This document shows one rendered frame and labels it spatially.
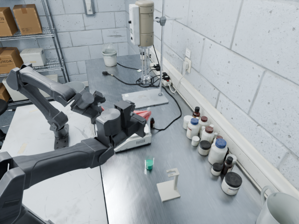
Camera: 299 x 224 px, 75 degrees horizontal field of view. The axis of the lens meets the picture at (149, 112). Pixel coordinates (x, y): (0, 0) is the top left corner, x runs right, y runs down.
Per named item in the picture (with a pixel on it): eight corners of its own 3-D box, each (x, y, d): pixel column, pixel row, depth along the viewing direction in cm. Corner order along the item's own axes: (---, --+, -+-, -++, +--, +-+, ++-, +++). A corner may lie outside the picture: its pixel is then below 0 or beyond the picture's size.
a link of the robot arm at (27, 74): (77, 88, 90) (20, 57, 91) (65, 98, 83) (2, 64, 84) (74, 106, 98) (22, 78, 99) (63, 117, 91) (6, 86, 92)
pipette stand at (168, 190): (162, 202, 80) (163, 183, 72) (156, 184, 86) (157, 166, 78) (180, 197, 81) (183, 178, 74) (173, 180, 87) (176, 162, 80)
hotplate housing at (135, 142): (115, 154, 100) (113, 142, 95) (110, 137, 110) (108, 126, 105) (155, 143, 106) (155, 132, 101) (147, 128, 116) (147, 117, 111)
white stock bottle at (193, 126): (198, 133, 112) (201, 117, 105) (197, 140, 107) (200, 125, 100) (187, 131, 113) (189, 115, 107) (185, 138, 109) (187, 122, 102)
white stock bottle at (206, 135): (205, 149, 102) (209, 134, 96) (197, 142, 106) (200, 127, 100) (213, 145, 105) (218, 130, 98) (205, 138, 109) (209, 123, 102)
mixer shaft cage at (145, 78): (142, 84, 129) (141, 46, 114) (139, 79, 134) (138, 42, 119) (151, 82, 131) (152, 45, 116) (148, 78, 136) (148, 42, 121)
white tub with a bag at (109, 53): (102, 67, 184) (98, 44, 171) (105, 61, 195) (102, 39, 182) (117, 67, 184) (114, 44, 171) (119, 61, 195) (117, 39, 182)
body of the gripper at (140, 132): (124, 109, 70) (109, 119, 66) (146, 121, 65) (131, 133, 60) (126, 123, 74) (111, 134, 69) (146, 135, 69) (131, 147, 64)
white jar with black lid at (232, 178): (218, 183, 86) (221, 174, 82) (231, 179, 88) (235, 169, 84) (227, 198, 81) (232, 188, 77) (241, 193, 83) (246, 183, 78)
